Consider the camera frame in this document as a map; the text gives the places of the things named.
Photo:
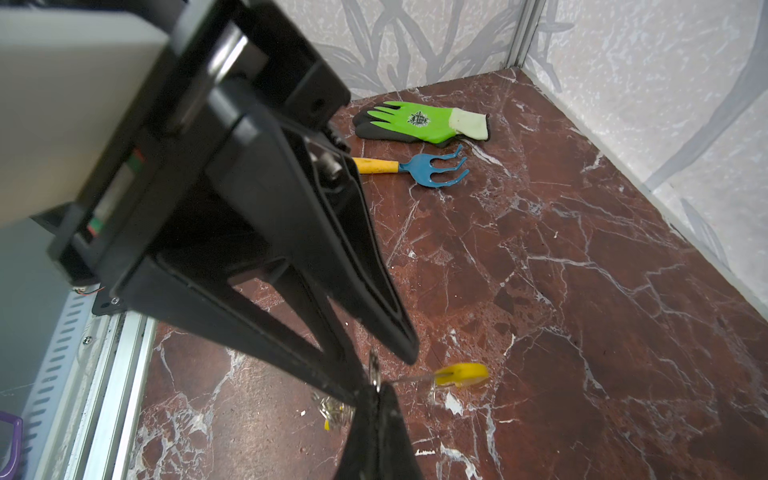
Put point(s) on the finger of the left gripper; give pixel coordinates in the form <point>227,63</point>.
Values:
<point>193,292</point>

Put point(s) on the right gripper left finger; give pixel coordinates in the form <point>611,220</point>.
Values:
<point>360,458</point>

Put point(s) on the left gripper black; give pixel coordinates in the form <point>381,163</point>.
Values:
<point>228,151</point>

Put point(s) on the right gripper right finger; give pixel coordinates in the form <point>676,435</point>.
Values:
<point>395,455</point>

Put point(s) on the key with yellow cap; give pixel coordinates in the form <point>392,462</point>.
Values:
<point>335,413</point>

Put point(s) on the silver keyring band yellow tag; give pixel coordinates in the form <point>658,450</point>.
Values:
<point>459,375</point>

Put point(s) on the green gardening glove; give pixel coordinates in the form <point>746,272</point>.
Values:
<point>413,122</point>

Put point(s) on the blue hand rake yellow handle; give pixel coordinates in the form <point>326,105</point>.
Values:
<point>420,168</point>

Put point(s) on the aluminium front rail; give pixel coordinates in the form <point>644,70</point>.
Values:
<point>81,416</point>

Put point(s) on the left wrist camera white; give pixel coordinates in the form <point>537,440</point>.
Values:
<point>67,79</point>

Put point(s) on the aluminium cage frame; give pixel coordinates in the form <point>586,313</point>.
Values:
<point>523,34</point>

